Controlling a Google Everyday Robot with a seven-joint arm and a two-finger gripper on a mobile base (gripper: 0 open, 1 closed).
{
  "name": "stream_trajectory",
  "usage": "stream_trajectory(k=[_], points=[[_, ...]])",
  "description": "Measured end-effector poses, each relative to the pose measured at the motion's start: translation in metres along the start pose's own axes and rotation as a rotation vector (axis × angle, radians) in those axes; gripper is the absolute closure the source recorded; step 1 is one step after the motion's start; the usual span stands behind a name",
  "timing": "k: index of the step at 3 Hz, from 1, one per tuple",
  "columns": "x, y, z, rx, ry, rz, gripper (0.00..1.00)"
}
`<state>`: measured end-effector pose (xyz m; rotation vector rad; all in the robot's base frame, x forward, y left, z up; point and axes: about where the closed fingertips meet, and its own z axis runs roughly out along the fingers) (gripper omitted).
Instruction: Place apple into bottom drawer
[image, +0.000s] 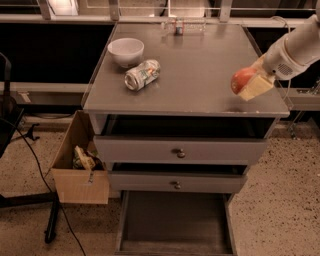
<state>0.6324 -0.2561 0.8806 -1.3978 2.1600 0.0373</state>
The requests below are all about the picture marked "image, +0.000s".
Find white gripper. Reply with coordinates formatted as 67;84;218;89
238;34;312;101

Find red apple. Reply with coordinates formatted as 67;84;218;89
231;67;257;94

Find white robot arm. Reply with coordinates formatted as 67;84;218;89
230;5;320;101

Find grey drawer cabinet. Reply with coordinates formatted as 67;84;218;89
81;22;290;194

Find top grey drawer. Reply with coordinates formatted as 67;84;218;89
94;115;274;165

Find grey drawer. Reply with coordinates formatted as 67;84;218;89
108;163;247;193
115;191;237;256
94;115;274;165

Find middle grey drawer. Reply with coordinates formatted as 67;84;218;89
108;163;247;193

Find bottom grey drawer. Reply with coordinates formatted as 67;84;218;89
115;191;237;256

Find small clear fixture with tag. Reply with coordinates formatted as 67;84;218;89
161;17;206;36

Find crushed soda can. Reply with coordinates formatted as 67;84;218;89
124;59;161;91

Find white ceramic bowl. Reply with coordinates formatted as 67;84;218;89
107;38;144;68

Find cardboard box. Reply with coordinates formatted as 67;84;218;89
51;111;109;204

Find black stand with base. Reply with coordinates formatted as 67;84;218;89
0;53;60;244

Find black floor cable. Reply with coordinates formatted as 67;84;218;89
0;117;87;256

